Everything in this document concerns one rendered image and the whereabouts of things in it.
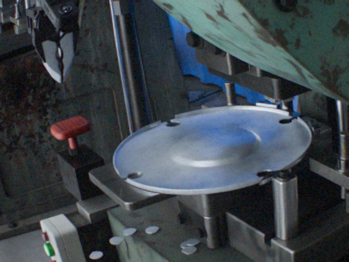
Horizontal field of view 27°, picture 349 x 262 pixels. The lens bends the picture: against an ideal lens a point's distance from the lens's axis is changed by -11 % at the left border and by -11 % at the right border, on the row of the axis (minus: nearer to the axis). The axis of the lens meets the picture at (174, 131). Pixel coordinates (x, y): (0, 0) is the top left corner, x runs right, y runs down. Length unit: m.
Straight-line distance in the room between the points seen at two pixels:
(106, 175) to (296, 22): 0.59
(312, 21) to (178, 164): 0.55
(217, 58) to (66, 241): 0.43
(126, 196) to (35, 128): 1.66
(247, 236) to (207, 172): 0.11
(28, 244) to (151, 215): 1.40
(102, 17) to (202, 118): 1.45
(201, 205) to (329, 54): 0.55
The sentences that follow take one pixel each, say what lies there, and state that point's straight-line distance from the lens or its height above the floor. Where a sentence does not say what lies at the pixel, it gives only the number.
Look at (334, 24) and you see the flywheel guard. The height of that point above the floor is 1.07.
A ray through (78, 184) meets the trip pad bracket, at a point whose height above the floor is 0.67.
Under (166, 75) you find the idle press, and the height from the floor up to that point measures 0.39.
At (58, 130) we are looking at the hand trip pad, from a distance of 1.35.
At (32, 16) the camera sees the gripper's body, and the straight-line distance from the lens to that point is 1.33.
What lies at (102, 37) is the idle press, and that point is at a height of 0.59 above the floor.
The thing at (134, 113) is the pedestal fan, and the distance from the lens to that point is 2.03.
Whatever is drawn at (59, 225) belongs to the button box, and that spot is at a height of 0.63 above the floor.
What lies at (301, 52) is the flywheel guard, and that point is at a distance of 0.57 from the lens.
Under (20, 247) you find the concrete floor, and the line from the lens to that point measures 2.61.
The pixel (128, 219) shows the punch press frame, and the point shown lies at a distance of 1.25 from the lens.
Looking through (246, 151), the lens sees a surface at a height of 0.79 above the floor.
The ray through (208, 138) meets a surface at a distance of 1.13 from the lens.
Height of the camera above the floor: 1.21
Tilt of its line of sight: 21 degrees down
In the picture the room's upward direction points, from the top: 9 degrees counter-clockwise
